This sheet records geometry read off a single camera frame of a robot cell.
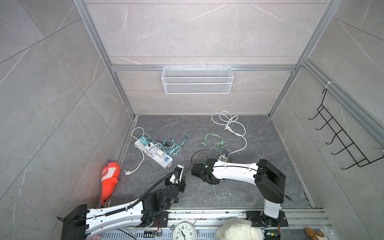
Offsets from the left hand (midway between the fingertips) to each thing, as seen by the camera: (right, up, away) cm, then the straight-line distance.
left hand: (182, 168), depth 77 cm
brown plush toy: (+63, -29, -9) cm, 70 cm away
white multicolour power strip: (-20, +5, +15) cm, 25 cm away
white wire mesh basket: (+8, +54, +23) cm, 59 cm away
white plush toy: (+23, -16, -23) cm, 36 cm away
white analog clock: (+2, -26, -10) cm, 28 cm away
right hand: (+21, 0, +9) cm, 23 cm away
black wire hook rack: (+74, +12, -16) cm, 77 cm away
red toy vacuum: (-41, -6, +5) cm, 42 cm away
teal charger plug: (-27, +13, +18) cm, 35 cm away
